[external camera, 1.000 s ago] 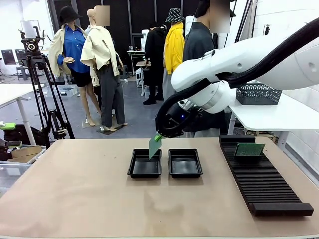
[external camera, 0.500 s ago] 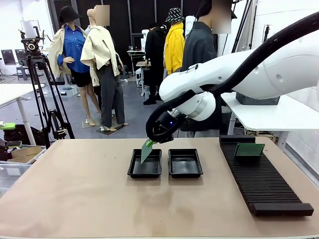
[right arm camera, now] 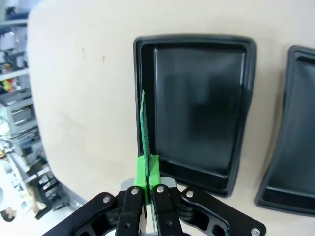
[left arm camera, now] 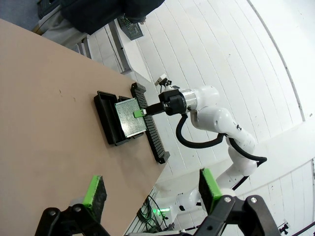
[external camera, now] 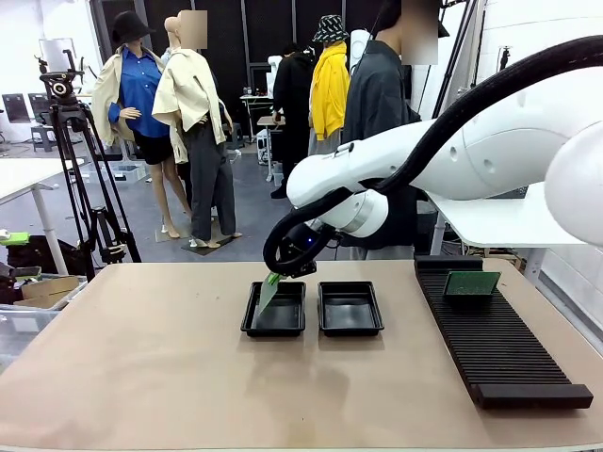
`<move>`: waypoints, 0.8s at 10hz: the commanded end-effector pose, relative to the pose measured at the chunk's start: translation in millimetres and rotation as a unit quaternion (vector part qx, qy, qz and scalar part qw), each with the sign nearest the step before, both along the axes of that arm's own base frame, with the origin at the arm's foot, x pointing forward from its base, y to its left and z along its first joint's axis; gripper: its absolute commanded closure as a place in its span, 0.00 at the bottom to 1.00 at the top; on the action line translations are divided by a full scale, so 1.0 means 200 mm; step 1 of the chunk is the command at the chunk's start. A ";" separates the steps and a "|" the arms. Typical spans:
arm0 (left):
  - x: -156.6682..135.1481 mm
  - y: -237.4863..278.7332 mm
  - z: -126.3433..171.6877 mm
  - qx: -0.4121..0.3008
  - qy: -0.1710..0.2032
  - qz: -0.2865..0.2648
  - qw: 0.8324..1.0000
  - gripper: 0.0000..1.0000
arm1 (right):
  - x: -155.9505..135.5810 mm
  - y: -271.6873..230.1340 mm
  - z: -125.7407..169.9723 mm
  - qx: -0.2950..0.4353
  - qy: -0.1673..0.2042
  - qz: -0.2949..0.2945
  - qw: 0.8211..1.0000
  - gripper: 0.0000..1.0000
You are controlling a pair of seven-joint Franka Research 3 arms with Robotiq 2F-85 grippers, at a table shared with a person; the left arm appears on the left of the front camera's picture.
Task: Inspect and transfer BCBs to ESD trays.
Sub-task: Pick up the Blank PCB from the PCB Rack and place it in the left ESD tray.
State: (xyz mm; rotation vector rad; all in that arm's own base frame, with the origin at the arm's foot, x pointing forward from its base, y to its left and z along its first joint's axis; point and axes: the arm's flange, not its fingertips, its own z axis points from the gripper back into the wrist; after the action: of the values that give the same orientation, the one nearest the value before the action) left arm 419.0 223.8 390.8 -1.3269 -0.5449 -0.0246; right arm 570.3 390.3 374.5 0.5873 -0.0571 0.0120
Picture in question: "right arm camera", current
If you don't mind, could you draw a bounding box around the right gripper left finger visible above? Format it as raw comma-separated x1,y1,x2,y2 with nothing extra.
43,155,150,236

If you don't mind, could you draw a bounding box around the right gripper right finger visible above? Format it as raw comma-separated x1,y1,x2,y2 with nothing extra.
148,154,267,236

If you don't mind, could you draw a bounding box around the green perforated circuit board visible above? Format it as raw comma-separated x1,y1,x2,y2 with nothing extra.
139,89,158,234

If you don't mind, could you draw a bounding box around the black plastic ESD tray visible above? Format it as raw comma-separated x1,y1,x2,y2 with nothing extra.
133,33,258,197
254,45,315,217

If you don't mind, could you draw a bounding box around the black plastic crate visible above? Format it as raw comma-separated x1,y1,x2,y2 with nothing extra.
24,163,71,221

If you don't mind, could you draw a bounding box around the grey metal shelf unit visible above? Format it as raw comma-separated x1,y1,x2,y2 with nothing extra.
0,88,39,158

